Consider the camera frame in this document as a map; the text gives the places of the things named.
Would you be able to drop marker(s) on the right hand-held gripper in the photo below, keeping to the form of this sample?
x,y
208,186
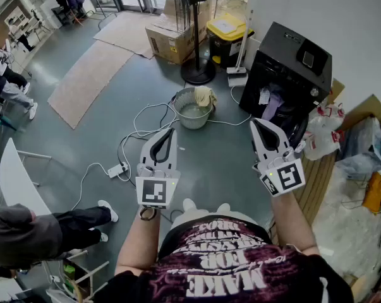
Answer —
x,y
288,175

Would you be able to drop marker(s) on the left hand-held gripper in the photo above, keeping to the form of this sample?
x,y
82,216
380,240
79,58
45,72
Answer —
x,y
152,191

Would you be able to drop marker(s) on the beige clothes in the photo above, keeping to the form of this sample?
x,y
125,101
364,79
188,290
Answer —
x,y
206,96

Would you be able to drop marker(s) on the black washing machine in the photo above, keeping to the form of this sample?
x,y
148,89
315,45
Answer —
x,y
278,52

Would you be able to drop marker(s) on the person's right forearm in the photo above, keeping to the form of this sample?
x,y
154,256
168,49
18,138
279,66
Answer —
x,y
291,223

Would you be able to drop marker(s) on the person's left forearm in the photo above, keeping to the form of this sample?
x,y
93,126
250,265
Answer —
x,y
139,241

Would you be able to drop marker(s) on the white power strip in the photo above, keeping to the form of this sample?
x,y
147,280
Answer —
x,y
117,170

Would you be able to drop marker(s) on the person's left white shoe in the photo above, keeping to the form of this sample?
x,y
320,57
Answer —
x,y
189,204

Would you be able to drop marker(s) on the person's white shoe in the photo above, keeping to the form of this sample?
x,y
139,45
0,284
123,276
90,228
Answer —
x,y
223,207
189,204

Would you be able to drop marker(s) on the dark wristband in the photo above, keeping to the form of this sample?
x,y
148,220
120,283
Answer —
x,y
146,215

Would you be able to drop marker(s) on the white mop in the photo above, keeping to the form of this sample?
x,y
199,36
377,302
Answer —
x,y
237,77

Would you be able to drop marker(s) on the person's beige trousers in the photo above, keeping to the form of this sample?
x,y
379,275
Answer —
x,y
203,216

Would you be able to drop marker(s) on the person's right white shoe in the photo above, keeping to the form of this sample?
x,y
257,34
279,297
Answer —
x,y
223,207

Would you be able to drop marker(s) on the small cardboard piece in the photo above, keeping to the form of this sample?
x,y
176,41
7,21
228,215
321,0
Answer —
x,y
337,90

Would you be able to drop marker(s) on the smartphone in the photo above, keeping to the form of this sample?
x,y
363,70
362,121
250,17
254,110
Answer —
x,y
308,59

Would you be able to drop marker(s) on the pile of clear plastic bags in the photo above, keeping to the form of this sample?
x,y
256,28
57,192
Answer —
x,y
360,150

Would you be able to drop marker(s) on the black pad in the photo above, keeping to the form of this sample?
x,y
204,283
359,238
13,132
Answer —
x,y
319,55

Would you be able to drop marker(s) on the brown cardboard floor sheet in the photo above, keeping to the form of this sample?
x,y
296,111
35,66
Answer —
x,y
127,33
86,80

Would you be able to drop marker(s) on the large cardboard panel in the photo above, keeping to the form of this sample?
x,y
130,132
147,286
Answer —
x,y
367,109

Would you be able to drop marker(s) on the black eyeglasses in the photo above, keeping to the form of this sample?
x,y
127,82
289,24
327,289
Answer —
x,y
292,37

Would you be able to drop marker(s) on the brown cardboard box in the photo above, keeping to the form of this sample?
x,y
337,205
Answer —
x,y
168,39

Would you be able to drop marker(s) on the orange bag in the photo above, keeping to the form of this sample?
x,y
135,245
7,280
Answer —
x,y
375,192

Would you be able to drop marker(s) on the yellow lid trash bin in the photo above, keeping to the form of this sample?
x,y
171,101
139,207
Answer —
x,y
225,27

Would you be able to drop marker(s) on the person's black printed t-shirt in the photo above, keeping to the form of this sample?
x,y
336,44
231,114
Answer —
x,y
228,264

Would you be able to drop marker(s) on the white table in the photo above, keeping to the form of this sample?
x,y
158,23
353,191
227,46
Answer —
x,y
16,181

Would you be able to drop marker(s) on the black pedestal fan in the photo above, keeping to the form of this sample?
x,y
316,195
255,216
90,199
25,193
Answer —
x,y
196,43

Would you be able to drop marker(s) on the white stool frame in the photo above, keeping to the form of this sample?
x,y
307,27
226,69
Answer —
x,y
86,276

